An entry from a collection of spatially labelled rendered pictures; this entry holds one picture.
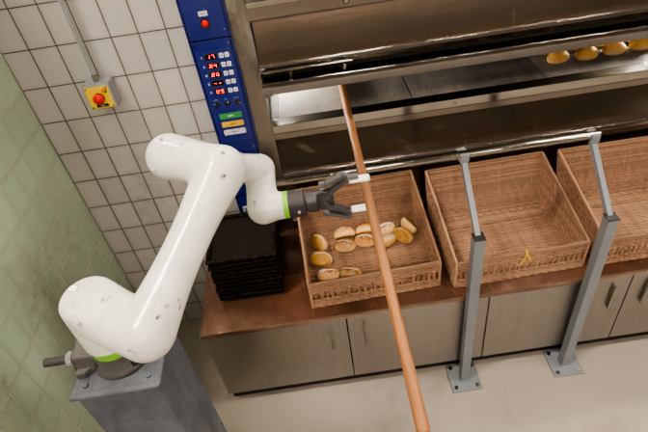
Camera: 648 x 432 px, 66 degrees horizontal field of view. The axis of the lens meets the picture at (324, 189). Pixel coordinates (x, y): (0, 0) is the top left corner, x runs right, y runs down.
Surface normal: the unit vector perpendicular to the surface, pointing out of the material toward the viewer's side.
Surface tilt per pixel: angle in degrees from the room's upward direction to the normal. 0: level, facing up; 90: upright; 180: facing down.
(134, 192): 90
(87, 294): 2
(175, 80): 90
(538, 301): 90
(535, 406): 0
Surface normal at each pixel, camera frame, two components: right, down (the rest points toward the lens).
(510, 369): -0.12, -0.77
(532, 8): 0.04, 0.33
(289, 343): 0.09, 0.63
